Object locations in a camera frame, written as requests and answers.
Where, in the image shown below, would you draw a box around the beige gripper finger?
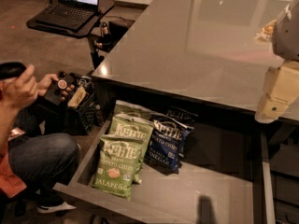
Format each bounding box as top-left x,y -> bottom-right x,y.
255,60 -> 299,123

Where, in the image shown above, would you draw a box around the black controller with red button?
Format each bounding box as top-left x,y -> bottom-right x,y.
44,71 -> 74,105

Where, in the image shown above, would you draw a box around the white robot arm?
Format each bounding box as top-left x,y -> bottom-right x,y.
254,0 -> 299,123

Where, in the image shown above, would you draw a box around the open grey top drawer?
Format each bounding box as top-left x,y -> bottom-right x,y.
55,91 -> 276,224

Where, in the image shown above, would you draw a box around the middle green chip bag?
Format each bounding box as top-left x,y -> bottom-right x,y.
109,114 -> 154,184

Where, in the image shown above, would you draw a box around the rear green chip bag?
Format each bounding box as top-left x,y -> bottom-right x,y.
113,100 -> 151,120

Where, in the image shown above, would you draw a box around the front green jalapeno chip bag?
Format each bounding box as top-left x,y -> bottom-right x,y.
93,134 -> 143,199

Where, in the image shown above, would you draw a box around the person's right hand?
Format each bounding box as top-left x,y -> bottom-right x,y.
1,65 -> 38,111

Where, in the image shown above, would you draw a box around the lower grey drawers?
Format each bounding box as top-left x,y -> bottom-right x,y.
270,145 -> 299,224

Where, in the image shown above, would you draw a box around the black laptop stand tray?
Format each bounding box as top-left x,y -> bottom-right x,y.
26,0 -> 115,38

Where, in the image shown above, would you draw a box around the black plastic crate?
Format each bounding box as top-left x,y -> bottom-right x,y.
66,73 -> 96,135

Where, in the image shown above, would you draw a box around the tan packet in crate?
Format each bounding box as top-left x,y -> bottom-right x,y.
67,86 -> 86,109

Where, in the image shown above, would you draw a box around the black laptop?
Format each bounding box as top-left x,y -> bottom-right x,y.
36,0 -> 99,31

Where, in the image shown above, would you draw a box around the blue jeans leg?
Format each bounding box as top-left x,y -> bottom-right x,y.
8,110 -> 79,206

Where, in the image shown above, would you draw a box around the white sneaker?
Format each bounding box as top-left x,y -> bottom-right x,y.
36,202 -> 76,214

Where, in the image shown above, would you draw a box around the black cap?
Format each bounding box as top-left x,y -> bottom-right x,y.
0,62 -> 26,80

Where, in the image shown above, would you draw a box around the red checked shirt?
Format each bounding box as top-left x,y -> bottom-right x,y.
0,147 -> 27,198

